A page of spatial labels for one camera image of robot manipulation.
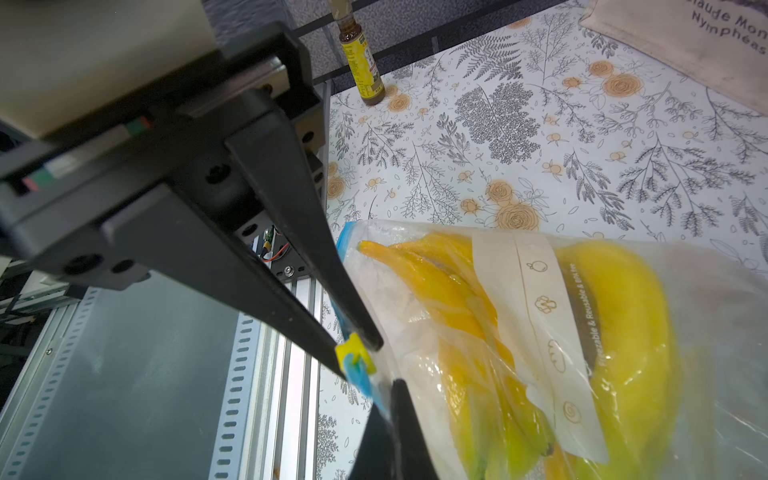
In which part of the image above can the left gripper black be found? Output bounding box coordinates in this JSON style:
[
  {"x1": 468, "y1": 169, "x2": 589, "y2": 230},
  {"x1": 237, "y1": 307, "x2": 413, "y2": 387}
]
[{"x1": 1, "y1": 22, "x2": 384, "y2": 375}]

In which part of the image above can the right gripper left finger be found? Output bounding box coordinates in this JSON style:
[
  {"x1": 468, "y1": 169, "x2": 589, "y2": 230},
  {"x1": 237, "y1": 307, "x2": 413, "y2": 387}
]
[{"x1": 348, "y1": 406, "x2": 395, "y2": 480}]

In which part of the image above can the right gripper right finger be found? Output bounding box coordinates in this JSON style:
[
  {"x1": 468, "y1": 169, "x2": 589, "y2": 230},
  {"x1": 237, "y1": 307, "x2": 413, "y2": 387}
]
[{"x1": 391, "y1": 379, "x2": 439, "y2": 480}]

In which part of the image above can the zip-top bag of bananas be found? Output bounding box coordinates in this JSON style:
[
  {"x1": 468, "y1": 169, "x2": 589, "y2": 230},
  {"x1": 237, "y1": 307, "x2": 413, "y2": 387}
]
[{"x1": 336, "y1": 220, "x2": 767, "y2": 479}]

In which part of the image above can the beige canvas tote bag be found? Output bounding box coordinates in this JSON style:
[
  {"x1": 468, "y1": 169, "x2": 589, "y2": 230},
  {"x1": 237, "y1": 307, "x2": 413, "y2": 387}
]
[{"x1": 580, "y1": 0, "x2": 767, "y2": 114}]

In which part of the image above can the yellow drink bottle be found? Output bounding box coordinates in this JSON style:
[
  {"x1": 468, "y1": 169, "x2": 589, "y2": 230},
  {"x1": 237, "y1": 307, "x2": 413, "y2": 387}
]
[{"x1": 329, "y1": 0, "x2": 386, "y2": 106}]

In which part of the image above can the aluminium front rail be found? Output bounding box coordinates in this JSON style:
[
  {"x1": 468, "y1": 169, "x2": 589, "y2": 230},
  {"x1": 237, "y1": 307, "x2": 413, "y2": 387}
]
[{"x1": 1, "y1": 276, "x2": 317, "y2": 479}]

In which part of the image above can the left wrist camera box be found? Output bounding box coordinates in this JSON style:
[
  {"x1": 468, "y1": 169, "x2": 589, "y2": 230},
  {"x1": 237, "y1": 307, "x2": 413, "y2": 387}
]
[{"x1": 1, "y1": 1, "x2": 217, "y2": 138}]

